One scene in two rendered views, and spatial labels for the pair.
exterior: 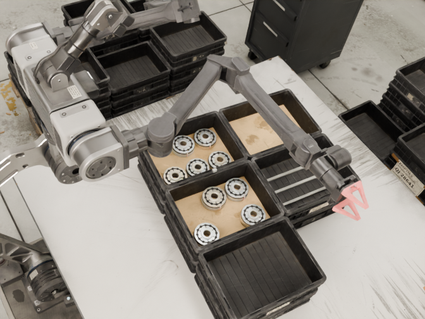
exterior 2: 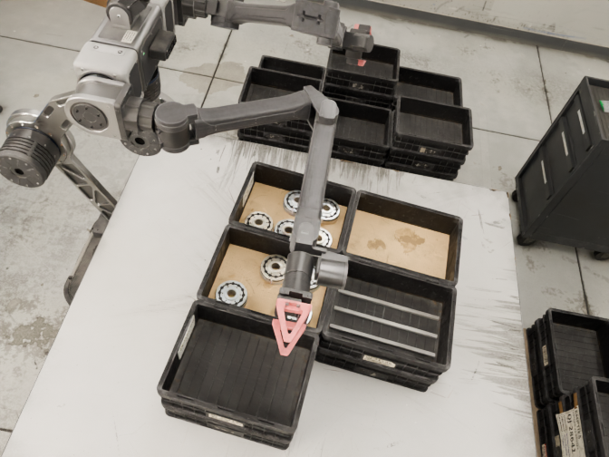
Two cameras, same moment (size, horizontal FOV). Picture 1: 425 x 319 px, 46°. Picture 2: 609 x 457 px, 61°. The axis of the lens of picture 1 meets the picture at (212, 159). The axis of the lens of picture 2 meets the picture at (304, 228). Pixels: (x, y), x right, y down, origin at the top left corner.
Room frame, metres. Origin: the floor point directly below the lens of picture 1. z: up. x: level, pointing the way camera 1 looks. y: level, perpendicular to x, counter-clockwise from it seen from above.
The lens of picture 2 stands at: (0.50, -0.69, 2.38)
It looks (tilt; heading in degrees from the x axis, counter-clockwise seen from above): 54 degrees down; 41
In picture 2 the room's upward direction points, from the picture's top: 12 degrees clockwise
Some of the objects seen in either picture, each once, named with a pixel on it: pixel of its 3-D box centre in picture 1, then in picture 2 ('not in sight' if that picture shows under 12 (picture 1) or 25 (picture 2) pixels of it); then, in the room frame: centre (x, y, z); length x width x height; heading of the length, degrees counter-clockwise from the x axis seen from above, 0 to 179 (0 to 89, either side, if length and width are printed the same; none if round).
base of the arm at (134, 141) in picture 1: (129, 143); (140, 114); (0.87, 0.25, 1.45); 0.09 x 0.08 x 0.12; 43
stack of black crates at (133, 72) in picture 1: (131, 84); (348, 142); (2.18, 0.60, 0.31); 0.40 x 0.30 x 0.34; 133
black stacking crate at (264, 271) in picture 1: (259, 272); (241, 369); (0.84, -0.26, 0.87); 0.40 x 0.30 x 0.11; 127
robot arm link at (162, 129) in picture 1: (197, 103); (248, 122); (1.09, 0.08, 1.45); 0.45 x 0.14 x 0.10; 162
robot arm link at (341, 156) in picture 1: (324, 157); (319, 259); (0.97, -0.33, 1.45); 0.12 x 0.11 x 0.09; 43
